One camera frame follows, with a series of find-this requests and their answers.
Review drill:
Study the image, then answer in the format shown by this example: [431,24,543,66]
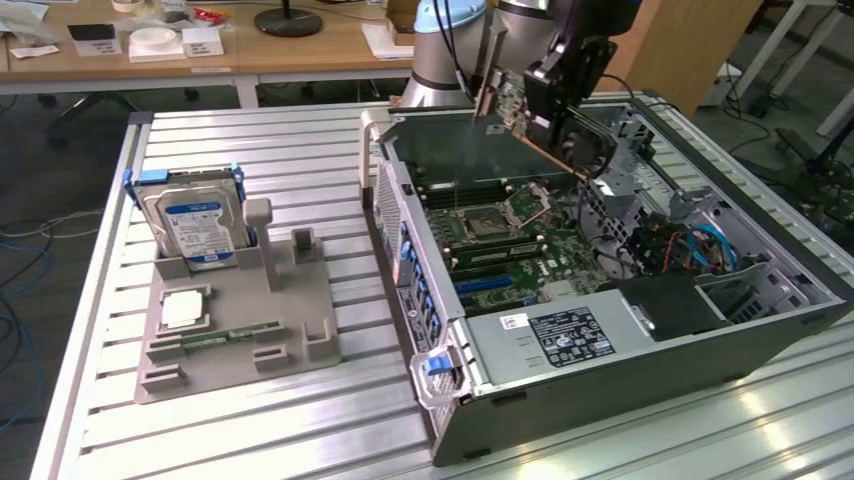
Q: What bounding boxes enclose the clear plastic bag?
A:
[0,0,53,37]

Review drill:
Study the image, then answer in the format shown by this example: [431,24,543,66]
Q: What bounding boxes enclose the open dark grey PC case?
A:
[359,89,854,469]

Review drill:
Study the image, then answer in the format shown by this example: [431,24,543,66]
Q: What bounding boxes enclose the white floor cable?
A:
[0,206,102,239]

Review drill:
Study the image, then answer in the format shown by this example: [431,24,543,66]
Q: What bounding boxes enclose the white table frame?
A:
[730,0,854,137]

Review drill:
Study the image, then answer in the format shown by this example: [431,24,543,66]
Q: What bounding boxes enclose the white box with black top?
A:
[66,23,122,58]

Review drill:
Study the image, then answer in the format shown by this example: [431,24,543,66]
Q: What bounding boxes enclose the blue wire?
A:
[690,224,739,274]

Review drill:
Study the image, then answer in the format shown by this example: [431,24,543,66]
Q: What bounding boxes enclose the CPU socket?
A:
[461,205,512,240]

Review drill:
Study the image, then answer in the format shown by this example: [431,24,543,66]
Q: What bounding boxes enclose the grey plastic parts rack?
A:
[134,197,343,404]

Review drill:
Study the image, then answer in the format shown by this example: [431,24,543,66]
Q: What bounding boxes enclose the blue expansion slot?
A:
[455,276,513,296]

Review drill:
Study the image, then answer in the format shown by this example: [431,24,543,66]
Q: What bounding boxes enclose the black round lamp base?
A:
[252,0,325,39]

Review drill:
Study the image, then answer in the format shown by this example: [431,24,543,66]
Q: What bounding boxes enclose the wooden desk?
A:
[0,0,602,96]

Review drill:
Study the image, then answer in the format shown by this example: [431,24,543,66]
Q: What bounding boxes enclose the metal disk bay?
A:
[586,172,675,241]

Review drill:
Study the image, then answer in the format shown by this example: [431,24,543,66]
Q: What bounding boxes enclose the black floor equipment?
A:
[772,125,854,222]

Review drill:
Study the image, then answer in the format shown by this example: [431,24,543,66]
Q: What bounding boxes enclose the black chair base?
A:
[37,91,138,149]

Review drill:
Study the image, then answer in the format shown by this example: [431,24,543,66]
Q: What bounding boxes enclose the plain white box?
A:
[180,25,225,59]

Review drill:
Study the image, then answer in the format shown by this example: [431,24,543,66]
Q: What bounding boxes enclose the metal socket cover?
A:
[503,179,556,226]

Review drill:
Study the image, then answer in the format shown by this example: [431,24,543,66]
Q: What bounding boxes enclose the hard disk with blue label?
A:
[122,168,247,274]

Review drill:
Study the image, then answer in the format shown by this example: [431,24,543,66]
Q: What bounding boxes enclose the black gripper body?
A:
[523,0,643,121]

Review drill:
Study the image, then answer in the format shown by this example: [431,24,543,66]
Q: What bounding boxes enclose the grey power supply unit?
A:
[463,289,666,396]

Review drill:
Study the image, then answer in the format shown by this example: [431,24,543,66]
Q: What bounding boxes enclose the blue floor cable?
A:
[0,234,56,431]

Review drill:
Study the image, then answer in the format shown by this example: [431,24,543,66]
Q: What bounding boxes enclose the wooden cabinet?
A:
[599,0,766,115]

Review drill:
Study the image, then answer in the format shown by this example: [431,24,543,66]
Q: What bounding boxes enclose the silver CPU chip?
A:
[161,293,208,330]

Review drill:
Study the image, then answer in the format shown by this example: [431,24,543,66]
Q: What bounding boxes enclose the graphics card with metal bracket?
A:
[469,24,619,180]

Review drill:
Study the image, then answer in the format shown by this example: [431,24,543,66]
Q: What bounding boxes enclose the green motherboard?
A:
[409,164,626,319]

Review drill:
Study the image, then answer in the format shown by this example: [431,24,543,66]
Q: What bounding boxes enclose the white paper stack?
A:
[361,22,416,62]

